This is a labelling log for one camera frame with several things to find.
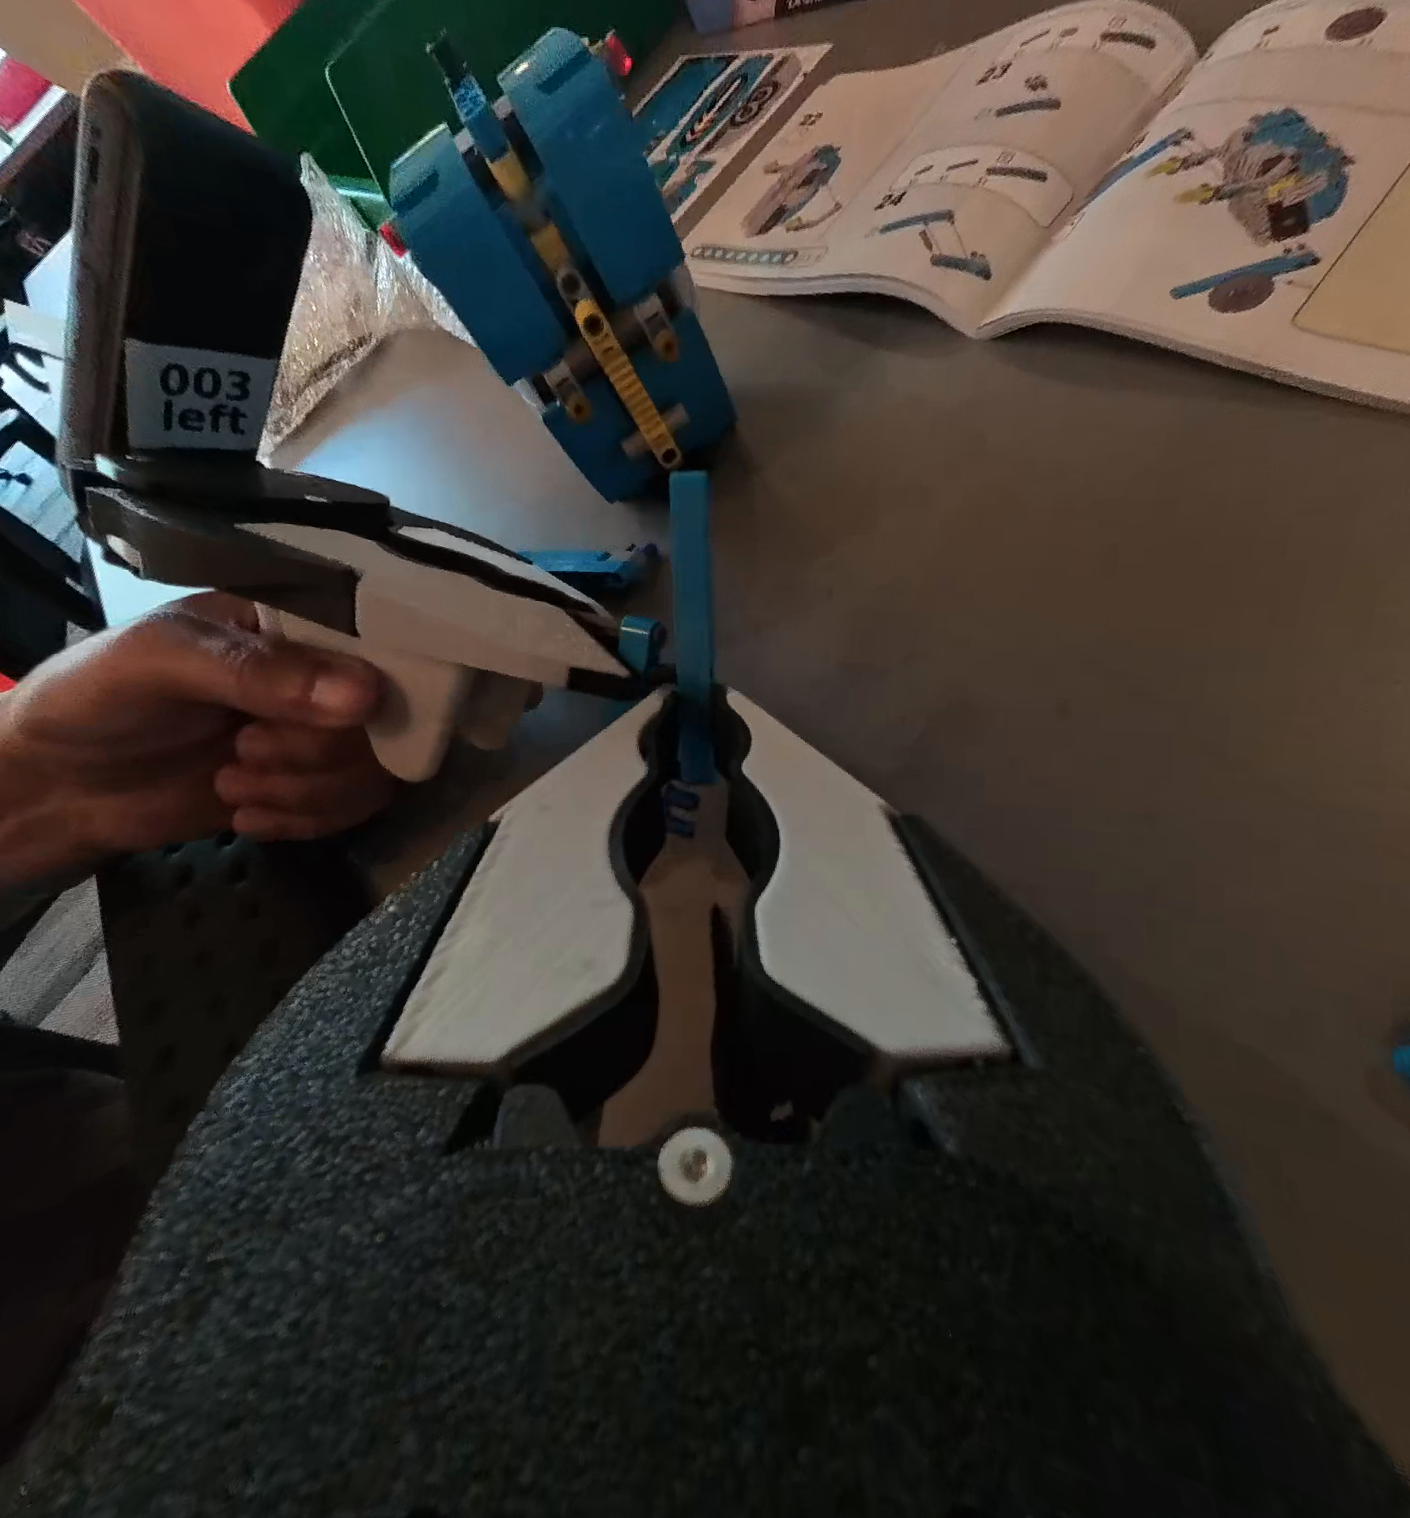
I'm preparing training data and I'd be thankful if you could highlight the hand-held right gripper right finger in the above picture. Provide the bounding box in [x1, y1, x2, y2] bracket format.
[709, 691, 1013, 1080]

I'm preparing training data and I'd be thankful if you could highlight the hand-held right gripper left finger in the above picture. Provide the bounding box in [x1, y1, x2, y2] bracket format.
[376, 691, 691, 1080]

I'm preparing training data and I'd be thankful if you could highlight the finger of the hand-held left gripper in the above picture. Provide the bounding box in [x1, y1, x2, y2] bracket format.
[389, 520, 622, 633]
[239, 526, 635, 696]

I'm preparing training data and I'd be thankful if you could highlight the long blue perforated beam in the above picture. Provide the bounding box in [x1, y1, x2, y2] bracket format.
[662, 471, 720, 836]

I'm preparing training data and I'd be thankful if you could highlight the grey desk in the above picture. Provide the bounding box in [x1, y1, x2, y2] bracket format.
[267, 35, 1410, 1518]

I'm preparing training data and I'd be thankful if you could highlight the person's left hand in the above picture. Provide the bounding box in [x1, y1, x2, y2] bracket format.
[0, 589, 401, 892]

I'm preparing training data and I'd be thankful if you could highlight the short blue beam with pins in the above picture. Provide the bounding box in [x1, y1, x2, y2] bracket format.
[514, 543, 662, 589]

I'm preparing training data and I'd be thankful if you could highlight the crinkled clear plastic bag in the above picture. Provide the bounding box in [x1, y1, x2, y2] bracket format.
[267, 155, 481, 437]

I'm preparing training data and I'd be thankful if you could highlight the green plastic bin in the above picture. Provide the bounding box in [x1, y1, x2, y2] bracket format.
[228, 0, 684, 226]

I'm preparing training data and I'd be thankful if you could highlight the blue brick-built toy model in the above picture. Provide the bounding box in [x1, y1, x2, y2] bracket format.
[389, 27, 739, 504]

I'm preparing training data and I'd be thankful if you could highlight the black perforated chair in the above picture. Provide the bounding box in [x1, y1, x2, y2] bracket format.
[94, 832, 375, 1185]

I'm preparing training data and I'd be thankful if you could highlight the printed sticker sheet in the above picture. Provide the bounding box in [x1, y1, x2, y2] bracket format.
[632, 46, 835, 226]

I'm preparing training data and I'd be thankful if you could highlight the instruction booklet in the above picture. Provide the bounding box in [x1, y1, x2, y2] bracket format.
[678, 0, 1410, 420]

